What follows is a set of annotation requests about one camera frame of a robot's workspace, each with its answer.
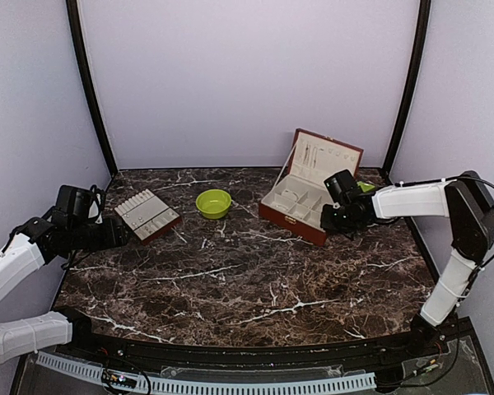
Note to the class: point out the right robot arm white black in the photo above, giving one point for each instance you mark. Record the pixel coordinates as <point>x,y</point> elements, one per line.
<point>465,200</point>

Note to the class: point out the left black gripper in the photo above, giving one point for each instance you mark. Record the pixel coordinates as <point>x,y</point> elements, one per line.
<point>114,237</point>

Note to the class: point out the small circuit board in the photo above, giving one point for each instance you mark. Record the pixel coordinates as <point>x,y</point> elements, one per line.
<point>113,378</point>

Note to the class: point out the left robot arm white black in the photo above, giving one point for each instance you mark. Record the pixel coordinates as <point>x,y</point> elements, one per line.
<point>31,246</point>

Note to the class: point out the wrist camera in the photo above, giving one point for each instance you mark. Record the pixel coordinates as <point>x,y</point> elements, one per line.
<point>342,187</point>
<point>78,206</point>

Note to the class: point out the red jewelry box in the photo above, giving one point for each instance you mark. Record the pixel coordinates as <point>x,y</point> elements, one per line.
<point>296,198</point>

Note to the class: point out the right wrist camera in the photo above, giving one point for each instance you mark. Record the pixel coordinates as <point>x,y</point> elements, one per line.
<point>342,187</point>

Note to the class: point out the green plate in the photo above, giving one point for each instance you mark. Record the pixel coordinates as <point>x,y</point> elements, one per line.
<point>366,187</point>

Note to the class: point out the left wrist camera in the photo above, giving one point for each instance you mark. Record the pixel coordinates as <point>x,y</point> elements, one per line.
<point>78,206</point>

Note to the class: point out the white slotted cable duct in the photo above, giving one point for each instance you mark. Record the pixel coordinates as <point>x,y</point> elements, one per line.
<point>178,381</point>

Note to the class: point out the right black frame post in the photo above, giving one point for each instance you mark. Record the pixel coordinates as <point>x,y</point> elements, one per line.
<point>410,84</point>

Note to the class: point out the green bowl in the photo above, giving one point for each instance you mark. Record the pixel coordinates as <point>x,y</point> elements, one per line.
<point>213,204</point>

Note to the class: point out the red jewelry tray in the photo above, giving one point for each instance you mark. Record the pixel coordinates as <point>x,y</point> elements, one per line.
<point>147,216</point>

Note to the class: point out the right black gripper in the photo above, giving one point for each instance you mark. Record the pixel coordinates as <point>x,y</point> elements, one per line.
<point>327,224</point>

